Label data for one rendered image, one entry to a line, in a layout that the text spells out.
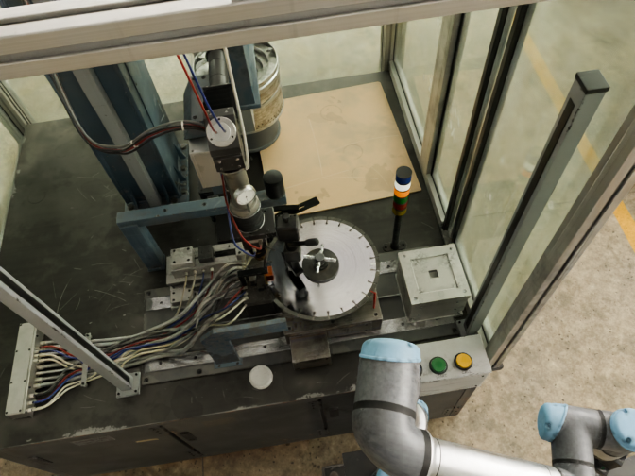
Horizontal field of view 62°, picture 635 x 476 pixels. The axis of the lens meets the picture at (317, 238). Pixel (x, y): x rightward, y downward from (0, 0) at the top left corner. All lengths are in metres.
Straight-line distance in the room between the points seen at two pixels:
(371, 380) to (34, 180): 1.73
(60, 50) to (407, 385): 0.75
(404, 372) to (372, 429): 0.12
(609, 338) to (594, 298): 0.20
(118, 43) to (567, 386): 2.33
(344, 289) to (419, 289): 0.23
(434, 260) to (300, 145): 0.77
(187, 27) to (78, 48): 0.11
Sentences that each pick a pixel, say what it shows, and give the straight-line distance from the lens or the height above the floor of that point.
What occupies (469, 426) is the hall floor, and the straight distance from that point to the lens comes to 2.43.
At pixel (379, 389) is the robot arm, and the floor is 1.39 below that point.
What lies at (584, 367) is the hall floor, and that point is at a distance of 2.65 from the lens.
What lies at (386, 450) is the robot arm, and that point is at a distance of 0.98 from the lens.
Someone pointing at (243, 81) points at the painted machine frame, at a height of 1.41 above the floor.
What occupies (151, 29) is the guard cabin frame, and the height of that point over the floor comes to 2.03.
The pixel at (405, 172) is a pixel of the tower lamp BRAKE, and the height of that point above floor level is 1.16.
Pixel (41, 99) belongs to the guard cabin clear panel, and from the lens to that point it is 2.57.
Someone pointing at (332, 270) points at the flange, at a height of 0.96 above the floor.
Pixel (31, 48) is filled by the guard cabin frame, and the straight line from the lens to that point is 0.57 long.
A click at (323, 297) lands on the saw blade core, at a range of 1.53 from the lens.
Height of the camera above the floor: 2.33
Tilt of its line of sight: 58 degrees down
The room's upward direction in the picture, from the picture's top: 7 degrees counter-clockwise
